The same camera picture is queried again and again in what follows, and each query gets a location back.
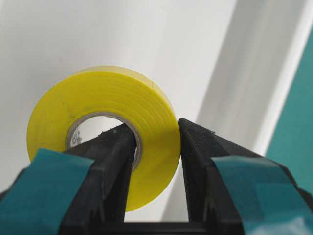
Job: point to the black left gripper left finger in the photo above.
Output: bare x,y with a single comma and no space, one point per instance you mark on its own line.
73,192

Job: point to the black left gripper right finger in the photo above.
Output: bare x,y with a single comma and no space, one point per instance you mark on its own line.
235,191

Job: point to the yellow tape roll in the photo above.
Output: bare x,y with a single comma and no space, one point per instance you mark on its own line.
98,98

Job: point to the white plastic tray case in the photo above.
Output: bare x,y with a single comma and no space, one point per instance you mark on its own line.
226,65

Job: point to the green table cloth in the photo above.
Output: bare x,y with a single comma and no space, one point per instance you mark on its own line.
292,141

